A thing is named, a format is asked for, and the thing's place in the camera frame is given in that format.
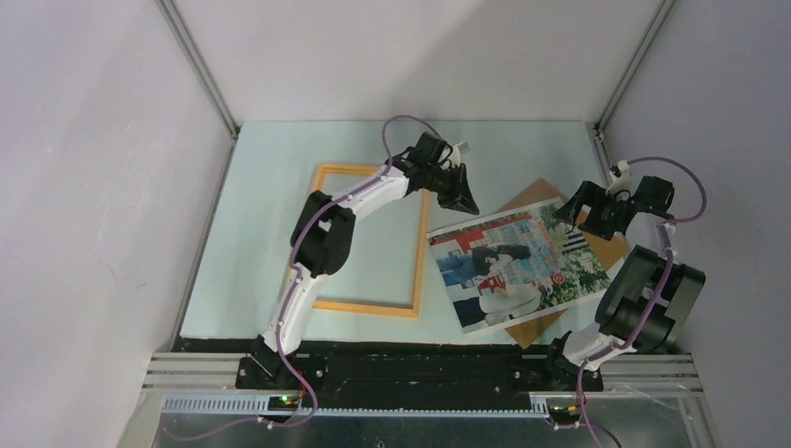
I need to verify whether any brown cardboard backing board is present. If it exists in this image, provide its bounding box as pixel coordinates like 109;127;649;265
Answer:
497;178;631;348

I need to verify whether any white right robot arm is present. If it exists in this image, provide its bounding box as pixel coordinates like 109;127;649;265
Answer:
542;176;706;390

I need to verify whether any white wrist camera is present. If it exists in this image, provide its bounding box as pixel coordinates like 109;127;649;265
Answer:
606;160;636;196
444;142;470;169

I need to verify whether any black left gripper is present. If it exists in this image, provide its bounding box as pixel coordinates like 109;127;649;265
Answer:
422;162;478;215

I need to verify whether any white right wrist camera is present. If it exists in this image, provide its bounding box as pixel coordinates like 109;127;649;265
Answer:
606;160;636;196

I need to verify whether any grey slotted cable duct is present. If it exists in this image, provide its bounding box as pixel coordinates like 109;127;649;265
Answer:
161;393;549;418

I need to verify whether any colourful printed photo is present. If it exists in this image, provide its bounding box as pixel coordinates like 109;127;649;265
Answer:
427;202;611;334

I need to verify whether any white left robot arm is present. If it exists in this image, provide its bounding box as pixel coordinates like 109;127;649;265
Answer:
251;132;479;389

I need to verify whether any aluminium front rail frame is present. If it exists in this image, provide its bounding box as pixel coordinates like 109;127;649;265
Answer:
121;343;721;447

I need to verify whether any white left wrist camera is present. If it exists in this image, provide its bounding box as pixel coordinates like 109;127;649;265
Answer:
444;142;470;169

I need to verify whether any orange wooden picture frame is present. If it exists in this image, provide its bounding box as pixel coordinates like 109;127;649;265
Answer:
313;190;432;318

